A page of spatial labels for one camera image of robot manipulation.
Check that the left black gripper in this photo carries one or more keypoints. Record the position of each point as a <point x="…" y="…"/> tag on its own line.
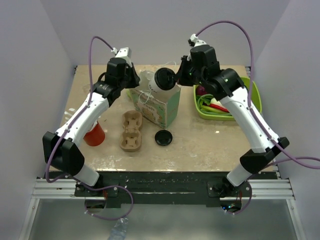
<point x="136" y="79"/>

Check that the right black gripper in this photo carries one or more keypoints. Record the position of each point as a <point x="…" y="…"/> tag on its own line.
<point x="181" y="78"/>

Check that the black coffee lid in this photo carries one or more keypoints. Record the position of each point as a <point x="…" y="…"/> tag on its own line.
<point x="165" y="78"/>
<point x="163" y="138"/>

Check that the white paper coffee cup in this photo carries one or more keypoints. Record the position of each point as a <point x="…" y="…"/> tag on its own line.
<point x="153" y="87"/>

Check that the green paper gift bag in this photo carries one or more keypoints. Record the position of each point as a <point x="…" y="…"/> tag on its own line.
<point x="161" y="108"/>

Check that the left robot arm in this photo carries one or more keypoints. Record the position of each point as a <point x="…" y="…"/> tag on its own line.
<point x="61" y="148"/>

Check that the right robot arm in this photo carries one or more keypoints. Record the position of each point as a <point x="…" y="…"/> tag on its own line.
<point x="229" y="89"/>

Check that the green toy cabbage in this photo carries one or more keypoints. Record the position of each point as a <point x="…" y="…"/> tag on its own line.
<point x="128" y="92"/>

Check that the purple toy onion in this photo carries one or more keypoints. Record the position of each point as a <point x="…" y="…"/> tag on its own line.
<point x="200" y="91"/>

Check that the brown pulp cup carrier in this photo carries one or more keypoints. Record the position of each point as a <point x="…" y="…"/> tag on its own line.
<point x="131" y="138"/>

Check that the red toy chili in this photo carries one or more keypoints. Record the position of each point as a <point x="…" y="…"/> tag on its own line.
<point x="219" y="107"/>

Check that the white wrapped straw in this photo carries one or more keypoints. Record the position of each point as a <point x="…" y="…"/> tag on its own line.
<point x="93" y="125"/>
<point x="70" y="111"/>

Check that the red cup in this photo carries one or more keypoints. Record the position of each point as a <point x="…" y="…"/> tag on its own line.
<point x="95" y="137"/>

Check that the green plastic tray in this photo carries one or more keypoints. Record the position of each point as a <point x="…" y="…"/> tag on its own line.
<point x="255" y="97"/>

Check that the clear plastic bottle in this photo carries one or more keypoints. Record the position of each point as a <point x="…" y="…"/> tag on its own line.
<point x="119" y="231"/>

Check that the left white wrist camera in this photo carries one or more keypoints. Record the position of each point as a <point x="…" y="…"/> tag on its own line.
<point x="123" y="53"/>

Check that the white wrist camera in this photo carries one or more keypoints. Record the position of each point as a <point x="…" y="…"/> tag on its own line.
<point x="194" y="41"/>
<point x="123" y="53"/>

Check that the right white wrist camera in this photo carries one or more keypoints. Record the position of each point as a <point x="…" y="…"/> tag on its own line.
<point x="194" y="41"/>

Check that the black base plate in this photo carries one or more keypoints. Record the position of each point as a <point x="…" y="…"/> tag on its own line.
<point x="116" y="188"/>

